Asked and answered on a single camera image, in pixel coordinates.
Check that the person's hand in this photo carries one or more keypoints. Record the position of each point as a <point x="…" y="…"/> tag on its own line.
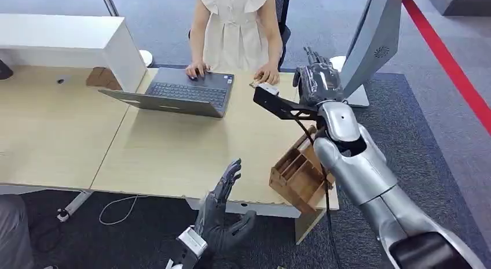
<point x="267" y="73"/>
<point x="196" y="70"/>

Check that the dark grey rug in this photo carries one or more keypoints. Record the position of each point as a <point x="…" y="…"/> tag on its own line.
<point x="414" y="144"/>

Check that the white shelf cabinet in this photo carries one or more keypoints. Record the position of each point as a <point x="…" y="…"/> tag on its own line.
<point x="69" y="41"/>

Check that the person's right hand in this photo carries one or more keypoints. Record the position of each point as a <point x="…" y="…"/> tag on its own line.
<point x="196" y="70"/>

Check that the dark grey laptop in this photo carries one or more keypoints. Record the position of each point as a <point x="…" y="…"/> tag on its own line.
<point x="184" y="94"/>

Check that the black office chair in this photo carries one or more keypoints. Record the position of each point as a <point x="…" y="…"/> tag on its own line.
<point x="284" y="29"/>

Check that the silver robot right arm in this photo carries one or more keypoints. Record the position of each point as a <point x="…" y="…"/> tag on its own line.
<point x="368" y="175"/>

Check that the person beside desk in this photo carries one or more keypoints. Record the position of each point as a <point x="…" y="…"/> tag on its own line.
<point x="13" y="232"/>

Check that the white slanted desk leg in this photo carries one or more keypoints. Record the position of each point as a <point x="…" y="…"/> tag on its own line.
<point x="74" y="206"/>

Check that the black right wrist camera bracket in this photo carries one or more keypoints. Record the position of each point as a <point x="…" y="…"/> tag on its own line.
<point x="280" y="106"/>

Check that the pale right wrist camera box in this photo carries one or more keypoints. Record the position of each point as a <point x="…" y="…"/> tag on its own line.
<point x="268" y="89"/>

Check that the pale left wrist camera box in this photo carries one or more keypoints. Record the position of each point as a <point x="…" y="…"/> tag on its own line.
<point x="193" y="242"/>

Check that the black object at desk edge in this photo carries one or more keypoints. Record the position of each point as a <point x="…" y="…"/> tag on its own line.
<point x="4" y="71"/>

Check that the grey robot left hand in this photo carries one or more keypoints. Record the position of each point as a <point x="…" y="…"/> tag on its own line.
<point x="214" y="225"/>

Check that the wooden compartment box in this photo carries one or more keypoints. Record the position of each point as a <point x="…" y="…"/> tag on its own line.
<point x="299" y="179"/>

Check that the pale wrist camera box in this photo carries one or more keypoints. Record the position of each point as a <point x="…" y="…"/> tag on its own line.
<point x="193" y="242"/>
<point x="268" y="89"/>

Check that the large grey standing machine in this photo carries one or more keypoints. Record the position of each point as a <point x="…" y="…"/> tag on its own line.
<point x="372" y="45"/>

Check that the wooden desk leg panel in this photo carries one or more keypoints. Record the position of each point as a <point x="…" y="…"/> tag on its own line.
<point x="307" y="225"/>

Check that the grey slanted pole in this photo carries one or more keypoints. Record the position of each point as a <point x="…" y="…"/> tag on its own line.
<point x="109" y="3"/>

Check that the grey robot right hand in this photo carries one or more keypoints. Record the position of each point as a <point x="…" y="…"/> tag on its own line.
<point x="318" y="83"/>

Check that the person across desk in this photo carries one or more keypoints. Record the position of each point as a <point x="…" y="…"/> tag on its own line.
<point x="238" y="33"/>

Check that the grey platform block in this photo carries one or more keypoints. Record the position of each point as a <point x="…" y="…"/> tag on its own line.
<point x="464" y="3"/>

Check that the person's left hand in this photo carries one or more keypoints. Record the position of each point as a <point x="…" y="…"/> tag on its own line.
<point x="267" y="73"/>

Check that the red floor tape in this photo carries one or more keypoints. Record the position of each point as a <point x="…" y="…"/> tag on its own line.
<point x="449" y="64"/>

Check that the white round stool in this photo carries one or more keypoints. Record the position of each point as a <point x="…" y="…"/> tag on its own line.
<point x="146" y="57"/>
<point x="339" y="62"/>

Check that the brown cardboard piece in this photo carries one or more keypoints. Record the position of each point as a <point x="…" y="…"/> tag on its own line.
<point x="103" y="78"/>

